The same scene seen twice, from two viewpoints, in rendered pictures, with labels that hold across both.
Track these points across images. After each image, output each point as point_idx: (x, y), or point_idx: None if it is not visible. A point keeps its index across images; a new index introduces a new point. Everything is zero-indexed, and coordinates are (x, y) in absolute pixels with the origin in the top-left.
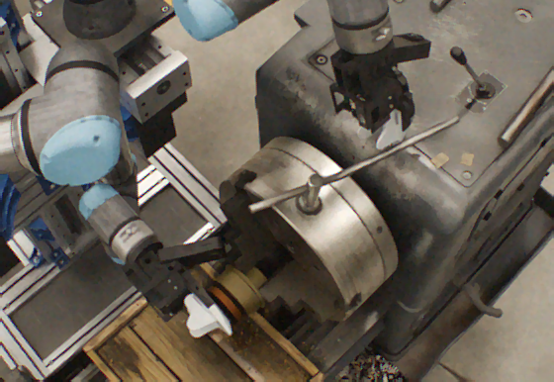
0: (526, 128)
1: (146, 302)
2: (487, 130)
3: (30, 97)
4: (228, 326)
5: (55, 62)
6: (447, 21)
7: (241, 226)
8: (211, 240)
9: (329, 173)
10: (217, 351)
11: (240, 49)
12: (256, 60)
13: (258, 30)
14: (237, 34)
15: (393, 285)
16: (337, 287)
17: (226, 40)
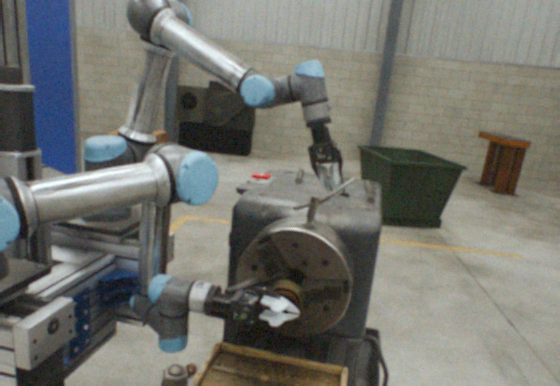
0: (374, 199)
1: (203, 372)
2: (359, 201)
3: (62, 266)
4: (295, 307)
5: (157, 146)
6: (307, 185)
7: (274, 254)
8: (253, 279)
9: (306, 219)
10: (271, 383)
11: (108, 374)
12: (122, 376)
13: (115, 361)
14: (101, 366)
15: (342, 323)
16: (343, 265)
17: (94, 371)
